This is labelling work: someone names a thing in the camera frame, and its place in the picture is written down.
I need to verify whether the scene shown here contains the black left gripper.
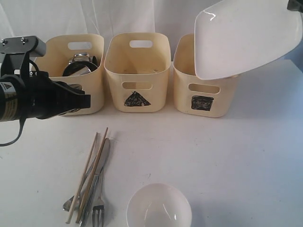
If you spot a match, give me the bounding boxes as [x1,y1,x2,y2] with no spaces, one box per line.
[14,70,91,120]

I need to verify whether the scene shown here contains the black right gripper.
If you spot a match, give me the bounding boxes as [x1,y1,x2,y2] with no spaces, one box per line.
[287,0,303,12]

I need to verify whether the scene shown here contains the steel bowl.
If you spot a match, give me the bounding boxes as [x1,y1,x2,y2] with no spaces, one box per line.
[62,61,98,77]

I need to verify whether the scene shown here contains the steel mug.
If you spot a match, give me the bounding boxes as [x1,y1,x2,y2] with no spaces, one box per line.
[67,52,96,70]
[66,74,88,90]

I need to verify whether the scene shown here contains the white square plate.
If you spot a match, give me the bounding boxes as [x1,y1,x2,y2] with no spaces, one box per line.
[194,0,303,80]

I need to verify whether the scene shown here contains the steel mug front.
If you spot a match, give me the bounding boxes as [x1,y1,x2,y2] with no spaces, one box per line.
[66,74,88,90]

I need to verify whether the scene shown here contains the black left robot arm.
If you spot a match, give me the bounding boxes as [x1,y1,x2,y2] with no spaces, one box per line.
[0,35,91,138]

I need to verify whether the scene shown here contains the cream bin with circle mark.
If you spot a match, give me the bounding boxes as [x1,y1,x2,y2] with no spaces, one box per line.
[35,34,104,116]

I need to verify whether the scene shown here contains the steel table knife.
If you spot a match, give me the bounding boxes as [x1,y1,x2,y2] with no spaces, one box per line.
[79,138,110,227]

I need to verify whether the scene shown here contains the cream bin with triangle mark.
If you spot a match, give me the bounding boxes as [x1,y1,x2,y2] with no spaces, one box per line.
[104,33,171,113]

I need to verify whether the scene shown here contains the white curtain backdrop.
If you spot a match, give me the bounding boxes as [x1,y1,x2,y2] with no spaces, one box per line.
[0,0,214,51]

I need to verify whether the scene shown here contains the steel spoon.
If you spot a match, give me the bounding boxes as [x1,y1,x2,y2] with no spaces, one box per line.
[62,155,98,214]

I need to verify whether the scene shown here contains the steel fork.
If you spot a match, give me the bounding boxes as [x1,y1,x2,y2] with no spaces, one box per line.
[91,174,105,227]

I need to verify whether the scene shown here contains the cream bin with square mark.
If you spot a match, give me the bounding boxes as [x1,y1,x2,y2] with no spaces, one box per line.
[173,34,240,118]

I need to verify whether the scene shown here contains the white ceramic bowl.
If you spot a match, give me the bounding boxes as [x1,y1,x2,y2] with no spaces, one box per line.
[126,183,192,227]

